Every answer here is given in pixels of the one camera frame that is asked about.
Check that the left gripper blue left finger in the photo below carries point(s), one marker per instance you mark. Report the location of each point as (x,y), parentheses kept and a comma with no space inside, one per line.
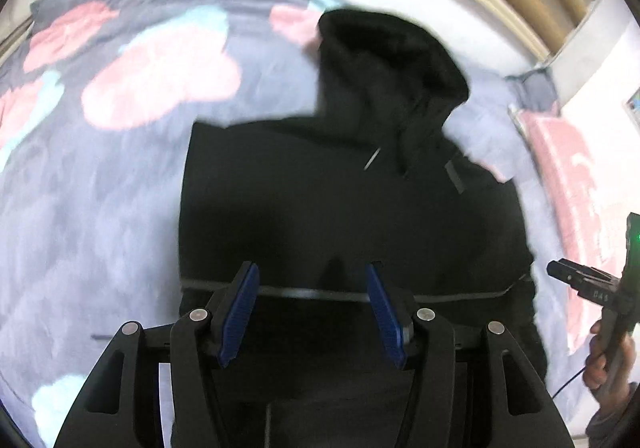
(234,311)

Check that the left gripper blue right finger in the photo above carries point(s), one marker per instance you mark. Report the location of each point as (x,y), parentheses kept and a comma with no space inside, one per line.
(389,325)

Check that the black hooded jacket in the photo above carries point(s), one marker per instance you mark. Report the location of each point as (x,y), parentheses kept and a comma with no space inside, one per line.
(369,181)

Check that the right hand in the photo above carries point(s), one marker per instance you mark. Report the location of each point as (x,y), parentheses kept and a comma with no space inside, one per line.
(612,396)

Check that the pink pillow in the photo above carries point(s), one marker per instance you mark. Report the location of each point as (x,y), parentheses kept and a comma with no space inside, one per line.
(571,180)

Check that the grey pillow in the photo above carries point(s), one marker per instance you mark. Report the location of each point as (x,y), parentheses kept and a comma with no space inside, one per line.
(535,91)

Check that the grey pink floral bedspread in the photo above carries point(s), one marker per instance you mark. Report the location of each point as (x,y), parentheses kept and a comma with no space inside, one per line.
(97,347)

